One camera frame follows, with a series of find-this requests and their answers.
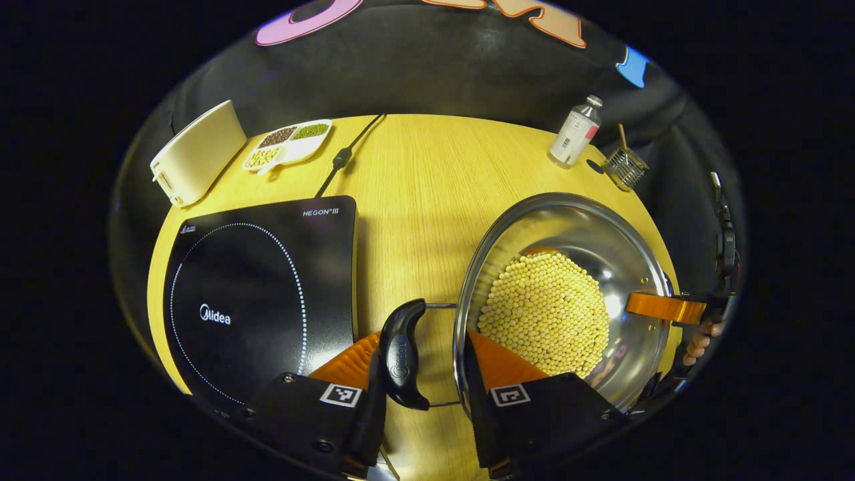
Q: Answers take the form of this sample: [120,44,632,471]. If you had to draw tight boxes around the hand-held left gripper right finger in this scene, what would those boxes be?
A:
[463,329,632,480]

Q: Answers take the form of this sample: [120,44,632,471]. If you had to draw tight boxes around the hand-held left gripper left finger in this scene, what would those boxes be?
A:
[230,332,390,479]

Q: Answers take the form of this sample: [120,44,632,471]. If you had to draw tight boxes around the steel pot with black handles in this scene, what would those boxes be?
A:
[378,192,677,412]

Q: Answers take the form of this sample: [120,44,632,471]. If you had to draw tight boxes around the black induction cooktop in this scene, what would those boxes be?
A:
[162,195,359,409]

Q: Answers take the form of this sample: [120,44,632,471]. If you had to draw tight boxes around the heap of yellow soybeans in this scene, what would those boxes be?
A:
[477,251,611,380]

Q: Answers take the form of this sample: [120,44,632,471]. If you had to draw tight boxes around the small clear glass holder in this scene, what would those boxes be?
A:
[603,147,649,193]

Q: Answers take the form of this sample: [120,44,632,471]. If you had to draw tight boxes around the small clear bottle white label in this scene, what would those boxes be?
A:
[548,95,603,169]

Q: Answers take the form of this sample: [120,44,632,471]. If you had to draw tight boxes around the white divided dish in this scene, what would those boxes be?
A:
[242,119,333,176]

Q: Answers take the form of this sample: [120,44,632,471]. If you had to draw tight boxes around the heap of dark red beans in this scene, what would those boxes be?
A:
[259,126,298,149]

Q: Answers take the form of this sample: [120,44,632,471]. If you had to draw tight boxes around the white toaster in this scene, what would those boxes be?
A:
[150,100,248,208]

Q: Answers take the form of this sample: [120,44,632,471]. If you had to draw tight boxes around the black backdrop cloth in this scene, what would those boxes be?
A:
[110,0,745,348]

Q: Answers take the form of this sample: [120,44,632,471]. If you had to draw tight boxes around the black power cable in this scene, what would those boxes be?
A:
[314,114,387,199]

